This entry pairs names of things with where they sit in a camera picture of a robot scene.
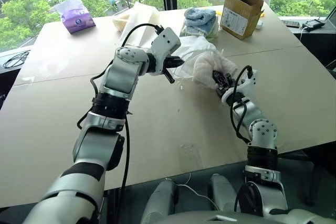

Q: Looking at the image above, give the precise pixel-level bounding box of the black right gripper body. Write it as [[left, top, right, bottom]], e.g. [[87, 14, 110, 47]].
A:
[[215, 72, 234, 97]]

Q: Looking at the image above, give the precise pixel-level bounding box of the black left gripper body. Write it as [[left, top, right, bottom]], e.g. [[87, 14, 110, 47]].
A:
[[163, 55, 177, 71]]

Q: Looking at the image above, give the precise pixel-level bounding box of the white towel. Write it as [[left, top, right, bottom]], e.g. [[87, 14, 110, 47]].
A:
[[192, 50, 239, 90]]

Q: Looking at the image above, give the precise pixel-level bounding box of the white drawstring bag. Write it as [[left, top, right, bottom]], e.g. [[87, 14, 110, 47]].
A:
[[171, 35, 224, 81]]

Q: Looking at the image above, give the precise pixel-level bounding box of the blue towel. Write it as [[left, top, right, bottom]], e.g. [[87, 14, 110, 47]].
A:
[[183, 7, 217, 27]]

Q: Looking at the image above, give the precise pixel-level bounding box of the stack of white bags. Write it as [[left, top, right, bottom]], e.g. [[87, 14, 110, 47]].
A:
[[120, 1, 161, 49]]

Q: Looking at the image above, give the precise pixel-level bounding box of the brown cardboard box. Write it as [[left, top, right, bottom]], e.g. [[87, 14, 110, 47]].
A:
[[219, 0, 266, 41]]

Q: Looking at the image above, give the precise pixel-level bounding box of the black phone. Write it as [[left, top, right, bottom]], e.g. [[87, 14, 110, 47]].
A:
[[281, 20, 301, 28]]

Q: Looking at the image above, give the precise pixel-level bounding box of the purple tissue pack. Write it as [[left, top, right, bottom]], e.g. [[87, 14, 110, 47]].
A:
[[53, 0, 97, 35]]

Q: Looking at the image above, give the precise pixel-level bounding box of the black charger device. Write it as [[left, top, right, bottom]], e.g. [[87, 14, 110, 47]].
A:
[[301, 18, 327, 32]]

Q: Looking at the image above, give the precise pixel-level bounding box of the grey rounded robot leg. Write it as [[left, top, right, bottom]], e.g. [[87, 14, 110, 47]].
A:
[[141, 179, 181, 224], [209, 173, 237, 212]]

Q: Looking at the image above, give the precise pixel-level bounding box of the grey robot torso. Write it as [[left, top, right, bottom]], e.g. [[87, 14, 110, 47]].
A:
[[157, 209, 336, 224]]

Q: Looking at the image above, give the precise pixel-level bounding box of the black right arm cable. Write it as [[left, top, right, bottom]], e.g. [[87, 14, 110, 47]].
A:
[[230, 65, 254, 144]]

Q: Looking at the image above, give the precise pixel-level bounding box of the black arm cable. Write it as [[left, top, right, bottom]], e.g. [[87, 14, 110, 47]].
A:
[[230, 65, 254, 144], [77, 23, 165, 193]]

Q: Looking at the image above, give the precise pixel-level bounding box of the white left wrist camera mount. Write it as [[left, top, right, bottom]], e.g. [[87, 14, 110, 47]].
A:
[[150, 27, 182, 74]]

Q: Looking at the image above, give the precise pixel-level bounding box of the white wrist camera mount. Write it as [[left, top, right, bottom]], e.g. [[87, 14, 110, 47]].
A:
[[150, 27, 182, 74], [221, 70, 259, 104]]

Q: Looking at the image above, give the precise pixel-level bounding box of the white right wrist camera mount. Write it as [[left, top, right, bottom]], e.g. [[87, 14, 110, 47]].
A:
[[221, 70, 259, 104]]

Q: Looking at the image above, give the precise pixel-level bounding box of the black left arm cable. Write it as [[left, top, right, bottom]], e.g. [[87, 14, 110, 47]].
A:
[[77, 23, 165, 193]]

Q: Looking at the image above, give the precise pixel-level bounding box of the thin white cable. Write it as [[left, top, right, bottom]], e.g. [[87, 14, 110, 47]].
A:
[[167, 172, 219, 210]]

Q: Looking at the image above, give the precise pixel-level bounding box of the black coiled cable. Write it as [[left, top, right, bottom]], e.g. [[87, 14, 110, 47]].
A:
[[3, 50, 29, 69]]

